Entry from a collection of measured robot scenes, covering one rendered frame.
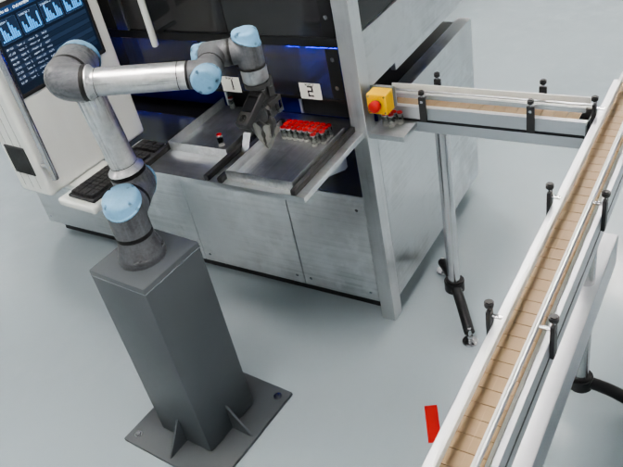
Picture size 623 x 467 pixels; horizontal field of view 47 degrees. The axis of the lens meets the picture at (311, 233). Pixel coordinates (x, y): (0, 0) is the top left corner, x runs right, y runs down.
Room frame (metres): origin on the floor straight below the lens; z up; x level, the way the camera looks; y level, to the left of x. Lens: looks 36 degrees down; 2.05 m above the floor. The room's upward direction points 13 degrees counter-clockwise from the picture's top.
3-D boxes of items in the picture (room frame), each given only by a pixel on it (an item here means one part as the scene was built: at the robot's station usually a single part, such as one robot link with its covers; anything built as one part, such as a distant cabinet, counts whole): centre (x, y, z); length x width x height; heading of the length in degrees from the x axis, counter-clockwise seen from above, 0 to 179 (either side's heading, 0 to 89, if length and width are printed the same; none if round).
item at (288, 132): (2.17, -0.05, 0.90); 0.18 x 0.02 x 0.05; 52
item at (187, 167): (2.22, 0.13, 0.87); 0.70 x 0.48 x 0.02; 52
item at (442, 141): (2.14, -0.52, 0.46); 0.09 x 0.09 x 0.77; 52
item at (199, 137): (2.38, 0.22, 0.90); 0.34 x 0.26 x 0.04; 142
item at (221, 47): (1.90, 0.16, 1.34); 0.11 x 0.11 x 0.08; 82
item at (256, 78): (1.91, 0.06, 1.26); 0.08 x 0.08 x 0.05
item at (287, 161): (2.08, 0.02, 0.90); 0.34 x 0.26 x 0.04; 142
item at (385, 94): (2.11, -0.32, 0.99); 0.08 x 0.07 x 0.07; 142
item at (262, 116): (1.91, 0.05, 1.18); 0.09 x 0.08 x 0.12; 142
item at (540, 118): (2.05, -0.63, 0.92); 0.69 x 0.15 x 0.16; 52
